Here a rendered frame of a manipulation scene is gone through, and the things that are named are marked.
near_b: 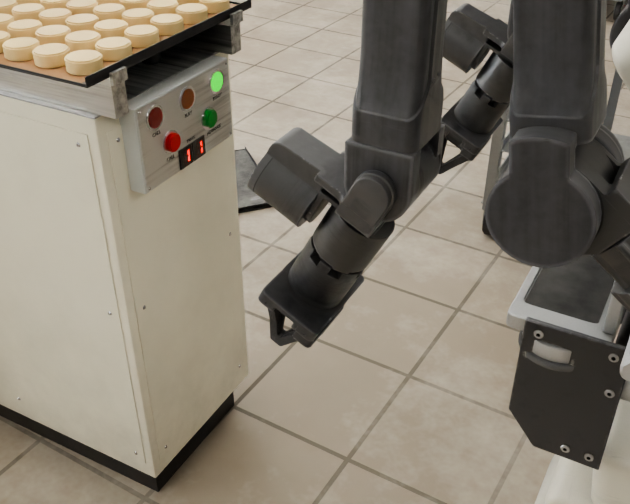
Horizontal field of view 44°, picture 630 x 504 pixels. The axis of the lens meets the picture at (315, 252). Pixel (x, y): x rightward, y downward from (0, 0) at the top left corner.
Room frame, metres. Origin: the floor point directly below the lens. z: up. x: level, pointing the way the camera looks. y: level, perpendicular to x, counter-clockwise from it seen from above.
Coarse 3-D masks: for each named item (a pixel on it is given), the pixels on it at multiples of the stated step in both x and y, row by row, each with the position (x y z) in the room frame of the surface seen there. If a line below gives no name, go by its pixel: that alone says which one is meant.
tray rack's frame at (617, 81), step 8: (616, 72) 2.42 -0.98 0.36; (616, 80) 2.42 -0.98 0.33; (616, 88) 2.41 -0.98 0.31; (616, 96) 2.41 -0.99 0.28; (608, 104) 2.42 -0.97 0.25; (616, 104) 2.41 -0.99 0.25; (608, 112) 2.42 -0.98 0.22; (608, 120) 2.42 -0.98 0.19; (608, 128) 2.41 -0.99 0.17; (616, 136) 2.39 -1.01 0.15; (624, 136) 2.39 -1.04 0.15; (624, 144) 2.33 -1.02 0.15; (624, 152) 2.27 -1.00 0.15; (624, 160) 2.21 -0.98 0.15
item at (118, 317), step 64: (192, 64) 1.21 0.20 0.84; (0, 128) 1.10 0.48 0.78; (64, 128) 1.03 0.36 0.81; (0, 192) 1.12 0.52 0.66; (64, 192) 1.04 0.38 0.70; (128, 192) 1.04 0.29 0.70; (192, 192) 1.18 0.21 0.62; (0, 256) 1.14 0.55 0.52; (64, 256) 1.06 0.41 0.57; (128, 256) 1.02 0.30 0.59; (192, 256) 1.16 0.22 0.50; (0, 320) 1.16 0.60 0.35; (64, 320) 1.08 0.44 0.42; (128, 320) 1.01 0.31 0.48; (192, 320) 1.14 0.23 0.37; (0, 384) 1.19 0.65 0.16; (64, 384) 1.10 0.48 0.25; (128, 384) 1.02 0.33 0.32; (192, 384) 1.12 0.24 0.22; (128, 448) 1.03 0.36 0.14; (192, 448) 1.15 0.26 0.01
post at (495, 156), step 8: (504, 112) 1.95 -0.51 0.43; (504, 120) 1.95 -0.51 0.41; (504, 128) 1.95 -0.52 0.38; (496, 136) 1.95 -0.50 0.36; (504, 136) 1.97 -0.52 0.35; (496, 144) 1.95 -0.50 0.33; (496, 152) 1.95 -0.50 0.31; (496, 160) 1.95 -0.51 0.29; (488, 168) 1.96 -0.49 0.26; (496, 168) 1.95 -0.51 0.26; (488, 176) 1.96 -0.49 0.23; (496, 176) 1.95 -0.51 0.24; (488, 184) 1.96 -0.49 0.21; (488, 192) 1.95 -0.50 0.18
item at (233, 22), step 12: (240, 12) 1.27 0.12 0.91; (228, 24) 1.25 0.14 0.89; (204, 36) 1.28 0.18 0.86; (216, 36) 1.27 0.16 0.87; (228, 36) 1.26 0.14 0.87; (240, 36) 1.28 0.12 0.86; (204, 48) 1.28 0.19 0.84; (216, 48) 1.27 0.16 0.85; (228, 48) 1.26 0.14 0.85; (240, 48) 1.27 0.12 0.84
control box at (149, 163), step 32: (224, 64) 1.23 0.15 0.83; (160, 96) 1.09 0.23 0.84; (224, 96) 1.23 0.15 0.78; (128, 128) 1.04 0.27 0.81; (160, 128) 1.08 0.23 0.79; (192, 128) 1.14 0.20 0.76; (224, 128) 1.22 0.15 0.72; (128, 160) 1.04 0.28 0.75; (160, 160) 1.07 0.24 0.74; (192, 160) 1.13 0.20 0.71
